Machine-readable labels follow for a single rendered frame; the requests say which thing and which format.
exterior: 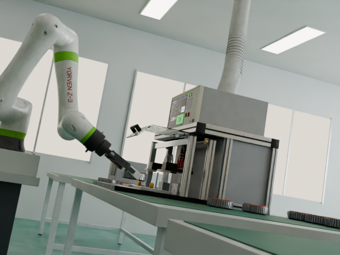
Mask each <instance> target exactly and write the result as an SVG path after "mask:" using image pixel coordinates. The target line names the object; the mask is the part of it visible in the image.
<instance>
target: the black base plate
mask: <svg viewBox="0 0 340 255"><path fill-rule="evenodd" d="M93 184H94V185H97V186H101V187H104V188H107V189H110V190H115V191H121V192H128V193H135V194H141V195H147V196H154V197H160V198H166V199H172V200H179V201H185V202H191V203H198V204H204V205H207V200H202V199H199V198H194V197H189V196H187V197H183V196H179V195H174V194H172V193H171V194H167V193H161V192H154V191H148V190H142V189H137V188H133V187H128V186H124V185H119V184H113V183H107V182H100V181H94V180H93Z"/></svg>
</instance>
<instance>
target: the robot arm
mask: <svg viewBox="0 0 340 255"><path fill-rule="evenodd" d="M51 46H52V47H53V58H54V67H55V74H56V81H57V90H58V124H57V132H58V135H59V136H60V137H61V138H62V139H64V140H67V141H71V140H74V139H77V140H78V141H79V142H80V143H82V144H83V145H84V146H85V147H86V151H85V152H86V153H87V152H88V151H91V152H93V151H95V153H96V154H97V155H99V156H100V157H101V156H103V155H104V154H105V156H106V158H108V159H109V160H110V161H111V162H112V163H113V164H114V165H115V166H117V168H119V169H121V171H122V170H125V171H127V172H129V173H130V174H131V175H132V176H133V177H134V178H136V179H137V180H139V179H140V178H141V176H142V174H141V173H139V172H138V171H137V170H136V169H135V168H134V167H132V166H131V164H130V163H128V162H127V161H126V160H125V159H123V158H122V157H121V156H119V155H118V154H117V153H116V152H115V151H114V150H112V151H111V150H110V149H109V148H110V146H111V143H110V142H108V141H107V140H105V135H103V132H100V131H99V130H98V129H97V128H95V127H94V126H93V125H92V124H91V123H90V122H89V121H88V120H87V118H86V117H85V116H84V114H82V113H81V112H79V111H78V99H77V78H78V36H77V34H76V32H75V31H74V30H72V29H71V28H69V27H67V26H66V25H64V24H63V23H62V22H61V21H60V20H59V19H58V18H57V17H56V16H55V15H53V14H49V13H43V14H40V15H38V16H37V17H36V18H35V20H34V22H33V24H32V26H31V28H30V30H29V32H28V34H27V36H26V38H25V39H24V41H23V43H22V45H21V46H20V48H19V50H18V51H17V53H16V54H15V56H14V57H13V59H12V60H11V62H10V63H9V64H8V66H7V67H6V69H5V70H4V71H3V73H2V74H1V75H0V148H2V149H7V150H13V151H18V152H25V147H24V139H25V137H26V135H27V131H28V126H29V122H30V117H31V113H32V108H33V105H32V103H31V102H29V101H27V100H25V99H22V98H19V97H17V96H18V95H19V93H20V91H21V89H22V87H23V86H24V84H25V82H26V81H27V79H28V77H29V76H30V74H31V73H32V71H33V70H34V68H35V67H36V65H37V64H38V63H39V61H40V60H41V58H42V57H43V56H44V55H45V53H46V52H47V51H48V50H49V48H50V47H51Z"/></svg>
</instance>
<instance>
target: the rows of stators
mask: <svg viewBox="0 0 340 255"><path fill-rule="evenodd" d="M287 217H288V218H289V219H293V220H300V221H305V222H308V223H313V224H319V225H324V226H327V227H332V228H340V219H336V218H331V217H325V216H319V215H313V214H308V213H304V212H298V211H292V210H290V211H288V215H287Z"/></svg>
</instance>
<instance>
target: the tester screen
mask: <svg viewBox="0 0 340 255"><path fill-rule="evenodd" d="M186 99H187V96H185V97H183V98H181V99H178V100H176V101H174V102H172V107H171V113H170V117H169V123H171V122H176V121H177V116H178V115H181V114H184V112H181V113H178V109H179V108H181V107H184V106H185V105H186ZM172 117H175V120H174V121H171V118H172ZM169 123H168V124H169ZM180 124H183V123H180ZM180 124H173V125H170V126H168V128H169V127H172V126H176V125H180Z"/></svg>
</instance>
